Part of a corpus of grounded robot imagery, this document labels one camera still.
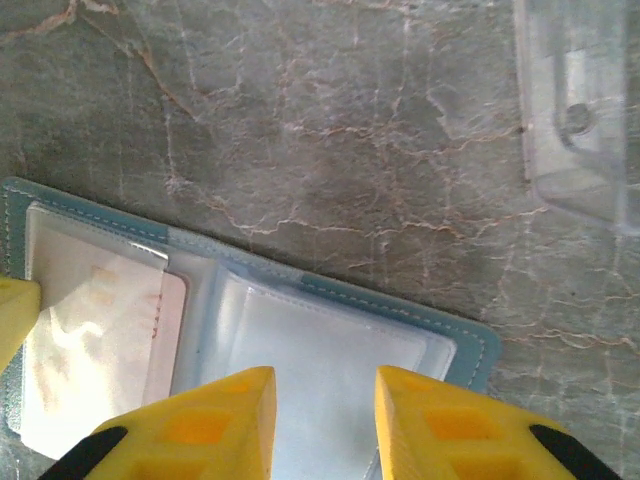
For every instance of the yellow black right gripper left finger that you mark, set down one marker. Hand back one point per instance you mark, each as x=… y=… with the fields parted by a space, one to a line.
x=200 y=435

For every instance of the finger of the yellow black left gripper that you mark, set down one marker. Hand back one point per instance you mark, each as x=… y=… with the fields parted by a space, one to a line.
x=15 y=315

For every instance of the clear acrylic card stand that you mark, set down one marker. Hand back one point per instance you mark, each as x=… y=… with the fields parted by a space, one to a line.
x=575 y=75

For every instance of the white credit card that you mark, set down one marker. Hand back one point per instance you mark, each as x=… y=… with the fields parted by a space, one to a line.
x=100 y=340

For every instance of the blue card holder wallet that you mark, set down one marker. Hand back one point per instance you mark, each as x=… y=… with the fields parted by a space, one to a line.
x=320 y=340

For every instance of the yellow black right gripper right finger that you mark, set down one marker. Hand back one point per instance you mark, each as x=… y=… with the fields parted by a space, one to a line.
x=450 y=440

